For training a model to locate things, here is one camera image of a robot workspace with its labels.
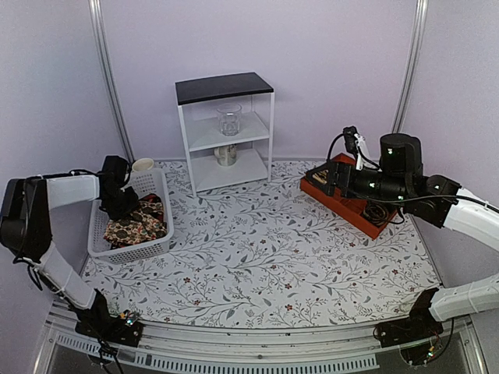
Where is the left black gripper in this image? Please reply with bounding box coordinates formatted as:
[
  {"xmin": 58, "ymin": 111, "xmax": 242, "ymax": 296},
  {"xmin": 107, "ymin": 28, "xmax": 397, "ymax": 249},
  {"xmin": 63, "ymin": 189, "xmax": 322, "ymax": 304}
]
[{"xmin": 104, "ymin": 185, "xmax": 142, "ymax": 221}]

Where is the cream floral paisley tie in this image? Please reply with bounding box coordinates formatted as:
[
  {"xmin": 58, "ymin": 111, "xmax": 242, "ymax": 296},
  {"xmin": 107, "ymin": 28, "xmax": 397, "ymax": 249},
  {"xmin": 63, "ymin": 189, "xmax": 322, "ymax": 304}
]
[{"xmin": 104, "ymin": 201, "xmax": 168, "ymax": 249}]

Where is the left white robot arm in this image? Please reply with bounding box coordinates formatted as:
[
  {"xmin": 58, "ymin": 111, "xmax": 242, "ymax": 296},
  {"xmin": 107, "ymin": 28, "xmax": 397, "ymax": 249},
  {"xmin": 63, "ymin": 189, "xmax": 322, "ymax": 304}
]
[{"xmin": 1, "ymin": 155, "xmax": 138, "ymax": 310}]

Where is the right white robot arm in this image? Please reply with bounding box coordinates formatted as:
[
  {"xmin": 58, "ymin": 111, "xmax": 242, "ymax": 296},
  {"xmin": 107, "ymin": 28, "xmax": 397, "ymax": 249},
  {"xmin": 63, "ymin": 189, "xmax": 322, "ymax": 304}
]
[{"xmin": 326, "ymin": 126, "xmax": 498, "ymax": 340}]

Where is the rolled beige striped tie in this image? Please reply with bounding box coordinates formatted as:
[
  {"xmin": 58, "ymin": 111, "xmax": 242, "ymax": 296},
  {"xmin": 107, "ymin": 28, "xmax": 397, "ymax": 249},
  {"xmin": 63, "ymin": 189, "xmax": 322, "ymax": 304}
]
[{"xmin": 308, "ymin": 168, "xmax": 329, "ymax": 186}]

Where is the red black striped tie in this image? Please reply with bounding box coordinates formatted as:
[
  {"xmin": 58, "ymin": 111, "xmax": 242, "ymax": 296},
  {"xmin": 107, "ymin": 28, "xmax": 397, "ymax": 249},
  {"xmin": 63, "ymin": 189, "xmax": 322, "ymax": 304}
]
[{"xmin": 140, "ymin": 193, "xmax": 162, "ymax": 203}]

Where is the orange divided organizer tray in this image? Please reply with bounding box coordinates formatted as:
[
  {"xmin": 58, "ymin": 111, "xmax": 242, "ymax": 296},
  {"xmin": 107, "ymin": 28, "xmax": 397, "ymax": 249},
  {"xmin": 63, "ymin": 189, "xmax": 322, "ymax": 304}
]
[{"xmin": 299, "ymin": 177, "xmax": 397, "ymax": 239}]

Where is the white perforated plastic basket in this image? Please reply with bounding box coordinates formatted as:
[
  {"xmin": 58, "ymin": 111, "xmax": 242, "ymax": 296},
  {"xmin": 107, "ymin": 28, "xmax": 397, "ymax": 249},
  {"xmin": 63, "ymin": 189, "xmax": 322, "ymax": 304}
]
[{"xmin": 87, "ymin": 168, "xmax": 174, "ymax": 263}]

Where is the cream mug behind basket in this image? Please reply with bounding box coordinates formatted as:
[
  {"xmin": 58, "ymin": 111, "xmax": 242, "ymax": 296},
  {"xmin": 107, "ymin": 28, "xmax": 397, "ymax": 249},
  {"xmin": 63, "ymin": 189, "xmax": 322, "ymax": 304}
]
[{"xmin": 132, "ymin": 157, "xmax": 155, "ymax": 172}]

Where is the floral patterned table mat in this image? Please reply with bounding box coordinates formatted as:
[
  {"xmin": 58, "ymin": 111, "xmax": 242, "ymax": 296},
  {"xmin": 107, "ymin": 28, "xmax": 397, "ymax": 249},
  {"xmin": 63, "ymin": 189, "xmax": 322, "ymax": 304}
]
[{"xmin": 83, "ymin": 161, "xmax": 439, "ymax": 329}]

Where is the white shelf with black top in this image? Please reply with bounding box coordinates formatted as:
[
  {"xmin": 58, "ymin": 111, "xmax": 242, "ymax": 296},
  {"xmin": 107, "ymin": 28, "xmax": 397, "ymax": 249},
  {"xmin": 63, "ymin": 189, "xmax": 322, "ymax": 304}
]
[{"xmin": 175, "ymin": 72, "xmax": 275, "ymax": 196}]

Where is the clear drinking glass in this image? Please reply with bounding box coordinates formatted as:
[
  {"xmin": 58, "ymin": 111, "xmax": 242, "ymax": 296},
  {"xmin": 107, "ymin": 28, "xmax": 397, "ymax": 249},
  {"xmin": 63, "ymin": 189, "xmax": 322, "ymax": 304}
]
[{"xmin": 217, "ymin": 103, "xmax": 242, "ymax": 136}]

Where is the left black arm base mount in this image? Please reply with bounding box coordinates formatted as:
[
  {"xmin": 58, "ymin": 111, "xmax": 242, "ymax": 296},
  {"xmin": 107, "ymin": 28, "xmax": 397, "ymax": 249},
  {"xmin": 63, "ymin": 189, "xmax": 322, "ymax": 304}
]
[{"xmin": 75, "ymin": 310, "xmax": 143, "ymax": 348}]

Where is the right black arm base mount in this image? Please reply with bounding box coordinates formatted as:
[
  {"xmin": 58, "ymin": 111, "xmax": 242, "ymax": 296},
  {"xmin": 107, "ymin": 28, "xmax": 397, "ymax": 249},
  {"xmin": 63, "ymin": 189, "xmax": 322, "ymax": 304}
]
[{"xmin": 373, "ymin": 316, "xmax": 455, "ymax": 367}]

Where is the right aluminium corner post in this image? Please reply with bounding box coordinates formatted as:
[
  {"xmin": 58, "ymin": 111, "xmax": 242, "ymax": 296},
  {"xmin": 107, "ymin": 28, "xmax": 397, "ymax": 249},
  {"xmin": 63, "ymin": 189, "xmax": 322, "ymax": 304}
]
[{"xmin": 391, "ymin": 0, "xmax": 429, "ymax": 133}]

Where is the aluminium corner post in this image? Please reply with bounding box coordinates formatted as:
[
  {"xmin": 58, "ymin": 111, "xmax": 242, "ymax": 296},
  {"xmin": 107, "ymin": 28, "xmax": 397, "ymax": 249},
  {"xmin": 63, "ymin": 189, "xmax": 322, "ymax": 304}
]
[
  {"xmin": 391, "ymin": 0, "xmax": 429, "ymax": 133},
  {"xmin": 88, "ymin": 0, "xmax": 135, "ymax": 163}
]

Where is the left aluminium corner post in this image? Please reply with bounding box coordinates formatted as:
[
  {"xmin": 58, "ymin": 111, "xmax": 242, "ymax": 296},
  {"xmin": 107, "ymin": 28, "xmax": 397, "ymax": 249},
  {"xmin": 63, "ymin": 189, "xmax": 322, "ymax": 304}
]
[{"xmin": 88, "ymin": 0, "xmax": 135, "ymax": 163}]

